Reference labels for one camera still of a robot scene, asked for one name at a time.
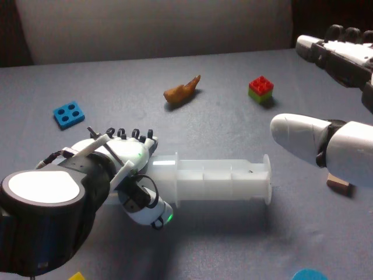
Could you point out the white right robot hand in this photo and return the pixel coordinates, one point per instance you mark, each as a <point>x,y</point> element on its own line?
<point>297,131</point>

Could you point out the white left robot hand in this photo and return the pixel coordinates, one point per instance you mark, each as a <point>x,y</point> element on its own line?
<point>128,150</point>

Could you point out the large translucent plastic syringe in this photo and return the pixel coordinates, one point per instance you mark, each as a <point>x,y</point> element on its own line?
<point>221,181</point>

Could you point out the red and green toy brick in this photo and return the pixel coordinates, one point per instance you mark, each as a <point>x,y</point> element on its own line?
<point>261,87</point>

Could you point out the wooden rectangular block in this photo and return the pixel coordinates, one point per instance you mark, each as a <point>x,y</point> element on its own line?
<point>339,185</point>

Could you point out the blue four-hole toy block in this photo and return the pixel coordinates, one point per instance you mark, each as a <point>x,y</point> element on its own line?
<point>68,115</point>

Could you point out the brown toy chicken drumstick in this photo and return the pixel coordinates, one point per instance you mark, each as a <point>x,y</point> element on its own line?
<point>179,91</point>

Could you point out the white backdrop panel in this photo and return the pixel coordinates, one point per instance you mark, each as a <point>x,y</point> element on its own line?
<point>160,26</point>

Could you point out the grey table cloth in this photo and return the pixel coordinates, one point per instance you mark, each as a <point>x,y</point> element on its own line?
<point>233,248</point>

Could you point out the yellow toy piece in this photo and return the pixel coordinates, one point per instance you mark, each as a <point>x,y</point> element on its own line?
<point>77,276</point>

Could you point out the blue round disc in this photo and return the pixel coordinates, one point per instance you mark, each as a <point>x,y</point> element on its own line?
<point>309,275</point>

